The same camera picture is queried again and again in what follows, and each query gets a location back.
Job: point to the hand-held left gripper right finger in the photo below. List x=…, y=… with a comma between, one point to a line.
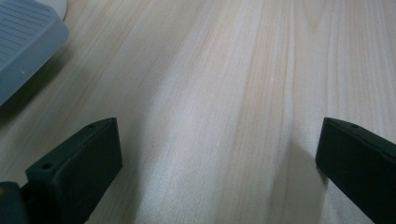
x=361, y=165

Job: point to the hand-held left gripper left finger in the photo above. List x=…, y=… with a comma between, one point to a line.
x=74, y=174

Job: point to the white pedal trash bin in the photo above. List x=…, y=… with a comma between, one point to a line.
x=25, y=46

